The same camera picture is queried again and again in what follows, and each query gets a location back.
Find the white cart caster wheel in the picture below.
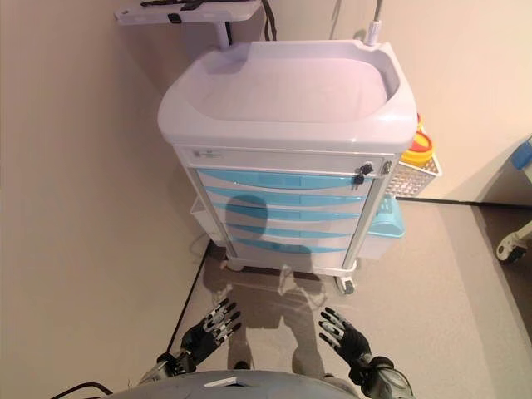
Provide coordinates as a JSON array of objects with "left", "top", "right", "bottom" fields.
[{"left": 334, "top": 273, "right": 357, "bottom": 296}]

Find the white hospital bed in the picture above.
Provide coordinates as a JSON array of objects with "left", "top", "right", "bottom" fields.
[{"left": 475, "top": 132, "right": 532, "bottom": 265}]

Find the black key bunch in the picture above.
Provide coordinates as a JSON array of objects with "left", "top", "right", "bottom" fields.
[{"left": 352, "top": 163, "right": 375, "bottom": 191}]

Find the waste bin blue lid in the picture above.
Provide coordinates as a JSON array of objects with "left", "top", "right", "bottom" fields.
[{"left": 361, "top": 193, "right": 406, "bottom": 261}]

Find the white plastic mesh basket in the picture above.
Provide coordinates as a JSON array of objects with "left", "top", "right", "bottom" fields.
[{"left": 388, "top": 153, "right": 444, "bottom": 199}]

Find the long black device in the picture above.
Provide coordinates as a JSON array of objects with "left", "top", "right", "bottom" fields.
[{"left": 139, "top": 0, "right": 209, "bottom": 12}]

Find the white overbed table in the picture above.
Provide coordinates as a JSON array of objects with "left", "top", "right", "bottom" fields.
[{"left": 114, "top": 0, "right": 261, "bottom": 49}]

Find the white IV pole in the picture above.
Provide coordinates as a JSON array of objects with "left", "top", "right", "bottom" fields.
[{"left": 361, "top": 0, "right": 383, "bottom": 47}]

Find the bed caster wheel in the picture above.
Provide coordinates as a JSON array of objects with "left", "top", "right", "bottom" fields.
[{"left": 494, "top": 240, "right": 523, "bottom": 265}]

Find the white cart side bin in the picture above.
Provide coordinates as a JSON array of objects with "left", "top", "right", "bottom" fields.
[{"left": 190, "top": 195, "right": 225, "bottom": 244}]

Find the black hanging strap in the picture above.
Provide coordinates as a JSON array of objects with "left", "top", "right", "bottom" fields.
[{"left": 261, "top": 0, "right": 279, "bottom": 41}]

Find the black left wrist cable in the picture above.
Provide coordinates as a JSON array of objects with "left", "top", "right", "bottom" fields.
[{"left": 64, "top": 382, "right": 113, "bottom": 399}]

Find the grey robot torso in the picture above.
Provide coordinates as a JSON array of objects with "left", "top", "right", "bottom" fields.
[{"left": 101, "top": 371, "right": 367, "bottom": 399}]

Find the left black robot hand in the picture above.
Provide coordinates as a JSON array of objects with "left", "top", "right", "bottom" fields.
[{"left": 179, "top": 295, "right": 243, "bottom": 367}]

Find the white drawer with key lock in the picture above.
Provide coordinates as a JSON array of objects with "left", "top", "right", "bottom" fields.
[{"left": 182, "top": 147, "right": 386, "bottom": 178}]

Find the yellow sharps container red lid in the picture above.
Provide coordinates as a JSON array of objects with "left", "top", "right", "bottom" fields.
[{"left": 401, "top": 128, "right": 436, "bottom": 167}]

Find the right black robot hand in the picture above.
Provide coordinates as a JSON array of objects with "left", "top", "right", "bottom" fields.
[{"left": 318, "top": 306, "right": 372, "bottom": 367}]

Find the white medical trolley cart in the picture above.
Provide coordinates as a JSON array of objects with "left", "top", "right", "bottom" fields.
[{"left": 157, "top": 31, "right": 418, "bottom": 296}]

